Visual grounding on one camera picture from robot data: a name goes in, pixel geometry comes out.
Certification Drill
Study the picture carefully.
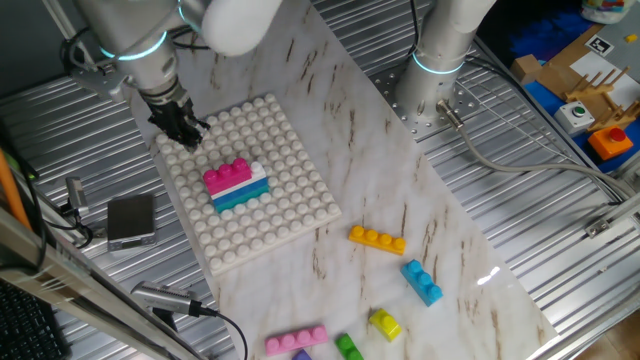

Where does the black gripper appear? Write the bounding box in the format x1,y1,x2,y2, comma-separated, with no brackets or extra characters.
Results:
144,94,211,152

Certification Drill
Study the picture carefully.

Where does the magenta three-stud block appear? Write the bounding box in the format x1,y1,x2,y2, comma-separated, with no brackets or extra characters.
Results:
202,157,254,197

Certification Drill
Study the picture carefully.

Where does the blue four-stud block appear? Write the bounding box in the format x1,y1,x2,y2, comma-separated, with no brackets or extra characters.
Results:
212,182,270,207

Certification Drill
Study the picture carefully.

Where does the white four-stud block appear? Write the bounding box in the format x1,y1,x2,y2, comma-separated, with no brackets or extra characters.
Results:
209,161,269,200

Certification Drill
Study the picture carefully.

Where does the teal four-stud block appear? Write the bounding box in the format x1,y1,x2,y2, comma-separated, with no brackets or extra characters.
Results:
214,190,271,214

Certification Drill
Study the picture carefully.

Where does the silver digital scale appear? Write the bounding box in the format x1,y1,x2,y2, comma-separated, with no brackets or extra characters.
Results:
106,193,159,253

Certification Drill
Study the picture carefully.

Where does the white studded baseplate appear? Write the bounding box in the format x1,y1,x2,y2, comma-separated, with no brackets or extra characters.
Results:
154,93,344,276

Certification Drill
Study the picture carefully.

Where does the metal stand pole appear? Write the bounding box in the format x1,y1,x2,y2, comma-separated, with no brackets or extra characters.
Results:
42,0,99,71

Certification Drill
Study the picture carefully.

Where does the white marble board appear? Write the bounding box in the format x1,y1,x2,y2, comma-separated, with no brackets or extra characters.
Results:
107,0,559,360

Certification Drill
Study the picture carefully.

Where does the orange-yellow four-stud block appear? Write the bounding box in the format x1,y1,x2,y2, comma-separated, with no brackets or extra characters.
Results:
348,224,407,257

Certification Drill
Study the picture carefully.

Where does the light pink four-stud block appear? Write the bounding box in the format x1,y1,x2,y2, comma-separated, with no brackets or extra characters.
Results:
264,324,330,358

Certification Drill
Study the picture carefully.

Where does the black keyboard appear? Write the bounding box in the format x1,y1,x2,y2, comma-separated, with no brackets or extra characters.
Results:
0,279,71,360

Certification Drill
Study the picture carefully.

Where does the green two-stud block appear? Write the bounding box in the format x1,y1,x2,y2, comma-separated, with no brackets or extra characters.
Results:
334,333,365,360

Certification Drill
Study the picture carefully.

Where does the yellow two-stud block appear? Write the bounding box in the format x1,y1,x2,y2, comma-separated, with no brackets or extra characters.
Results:
368,308,403,343

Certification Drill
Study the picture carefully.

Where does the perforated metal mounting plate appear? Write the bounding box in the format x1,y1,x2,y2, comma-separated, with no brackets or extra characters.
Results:
372,59,481,141

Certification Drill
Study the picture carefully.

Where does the light blue three-stud block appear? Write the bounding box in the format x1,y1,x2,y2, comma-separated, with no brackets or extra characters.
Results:
400,258,445,308

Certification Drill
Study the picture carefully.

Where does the small cardboard box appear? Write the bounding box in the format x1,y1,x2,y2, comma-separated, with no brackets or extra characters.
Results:
509,53,544,86

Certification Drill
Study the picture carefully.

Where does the brown cardboard sheet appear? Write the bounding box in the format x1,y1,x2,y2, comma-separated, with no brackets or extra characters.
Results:
537,24,606,101

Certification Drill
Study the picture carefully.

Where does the white green-button box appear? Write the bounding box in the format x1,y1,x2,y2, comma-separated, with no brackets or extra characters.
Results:
553,100,596,137

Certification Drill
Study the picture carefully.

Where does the wooden peg rack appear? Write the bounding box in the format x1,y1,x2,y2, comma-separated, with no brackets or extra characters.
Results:
564,66,640,132

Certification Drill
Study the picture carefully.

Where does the white paper sheet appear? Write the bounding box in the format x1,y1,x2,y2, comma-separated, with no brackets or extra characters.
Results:
569,49,640,109

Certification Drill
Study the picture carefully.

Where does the orange emergency stop box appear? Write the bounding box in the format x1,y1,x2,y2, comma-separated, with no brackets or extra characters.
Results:
587,125,635,162

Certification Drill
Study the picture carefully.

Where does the black-white fiducial tag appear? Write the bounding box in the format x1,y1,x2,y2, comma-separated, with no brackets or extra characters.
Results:
583,32,615,57

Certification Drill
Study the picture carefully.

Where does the clear container of bricks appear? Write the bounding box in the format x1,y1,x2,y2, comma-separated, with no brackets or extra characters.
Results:
579,0,634,25

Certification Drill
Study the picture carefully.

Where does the grey board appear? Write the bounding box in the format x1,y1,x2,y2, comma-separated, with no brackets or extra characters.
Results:
597,0,640,84

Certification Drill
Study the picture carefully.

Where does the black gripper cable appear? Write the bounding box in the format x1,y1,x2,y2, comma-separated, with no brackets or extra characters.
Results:
169,27,211,51

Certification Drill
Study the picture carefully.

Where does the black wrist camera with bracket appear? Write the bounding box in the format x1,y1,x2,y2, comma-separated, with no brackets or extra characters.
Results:
59,34,129,104

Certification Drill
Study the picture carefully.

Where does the small silver camera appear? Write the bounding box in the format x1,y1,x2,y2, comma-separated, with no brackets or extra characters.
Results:
64,176,91,217

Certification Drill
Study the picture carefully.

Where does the black camera clamp mount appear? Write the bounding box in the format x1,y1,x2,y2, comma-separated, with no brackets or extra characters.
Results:
58,199,96,250

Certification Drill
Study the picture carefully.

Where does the large silver camera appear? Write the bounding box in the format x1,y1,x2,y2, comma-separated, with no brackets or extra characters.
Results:
130,280,204,331

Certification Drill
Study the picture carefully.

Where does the orange cable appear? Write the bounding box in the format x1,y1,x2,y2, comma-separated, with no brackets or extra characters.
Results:
0,147,32,232

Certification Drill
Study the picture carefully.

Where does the aluminium frame bar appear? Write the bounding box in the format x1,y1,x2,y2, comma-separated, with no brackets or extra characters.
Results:
0,207,201,360

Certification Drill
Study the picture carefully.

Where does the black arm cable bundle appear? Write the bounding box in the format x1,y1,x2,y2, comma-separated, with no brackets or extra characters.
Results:
405,0,424,59

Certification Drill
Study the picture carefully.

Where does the thick grey cable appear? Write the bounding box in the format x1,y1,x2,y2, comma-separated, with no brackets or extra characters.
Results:
435,98,634,201

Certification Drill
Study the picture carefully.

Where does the aluminium corner bracket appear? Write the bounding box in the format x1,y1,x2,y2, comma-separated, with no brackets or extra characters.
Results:
584,217,614,239

